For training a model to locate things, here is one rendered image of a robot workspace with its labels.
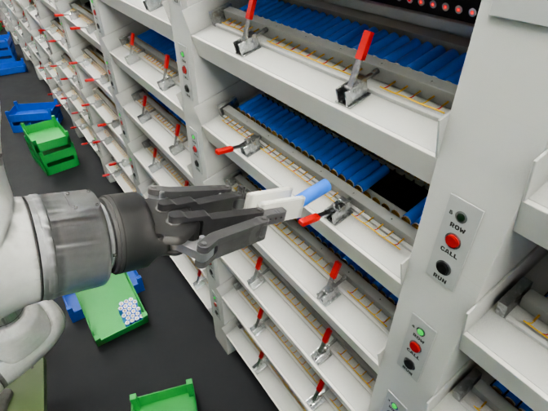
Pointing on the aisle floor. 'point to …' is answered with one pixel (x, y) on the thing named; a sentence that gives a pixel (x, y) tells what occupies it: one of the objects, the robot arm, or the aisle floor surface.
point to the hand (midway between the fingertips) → (274, 205)
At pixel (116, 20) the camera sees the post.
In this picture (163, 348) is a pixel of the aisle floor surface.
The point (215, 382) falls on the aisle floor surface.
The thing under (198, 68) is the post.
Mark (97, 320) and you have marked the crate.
